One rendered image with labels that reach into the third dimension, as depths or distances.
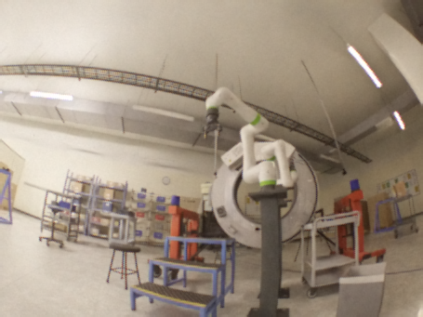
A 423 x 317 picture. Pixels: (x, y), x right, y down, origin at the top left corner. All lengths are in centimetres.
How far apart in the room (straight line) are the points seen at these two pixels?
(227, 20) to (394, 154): 962
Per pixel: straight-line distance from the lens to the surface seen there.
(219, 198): 230
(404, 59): 413
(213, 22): 380
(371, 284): 116
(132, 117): 531
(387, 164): 1065
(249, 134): 152
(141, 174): 716
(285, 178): 173
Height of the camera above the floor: 66
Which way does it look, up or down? 24 degrees up
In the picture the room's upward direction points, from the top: 2 degrees clockwise
